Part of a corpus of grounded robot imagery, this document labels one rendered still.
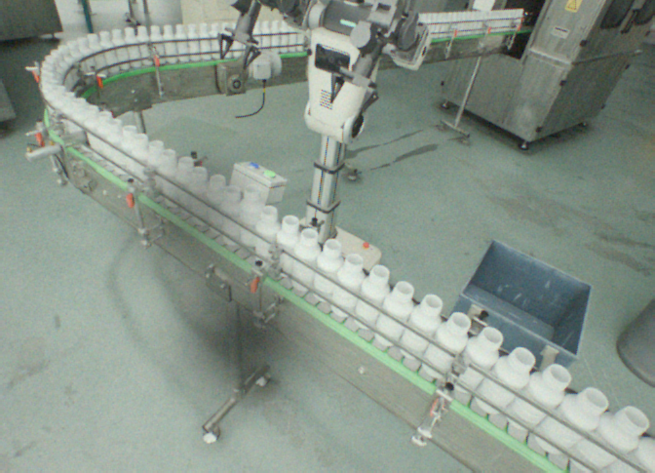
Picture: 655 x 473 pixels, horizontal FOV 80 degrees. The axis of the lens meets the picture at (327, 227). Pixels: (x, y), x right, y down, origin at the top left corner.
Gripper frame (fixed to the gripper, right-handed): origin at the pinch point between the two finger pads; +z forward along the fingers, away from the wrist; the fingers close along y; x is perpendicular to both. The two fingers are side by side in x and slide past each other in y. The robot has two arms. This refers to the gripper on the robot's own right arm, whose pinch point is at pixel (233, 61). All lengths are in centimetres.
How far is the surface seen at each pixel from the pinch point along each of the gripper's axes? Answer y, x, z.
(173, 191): 17, -28, 39
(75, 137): -24, -28, 40
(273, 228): 52, -33, 32
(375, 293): 80, -36, 32
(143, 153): 4.6, -29.5, 33.1
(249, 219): 45, -33, 33
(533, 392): 113, -39, 32
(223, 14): -227, 250, -48
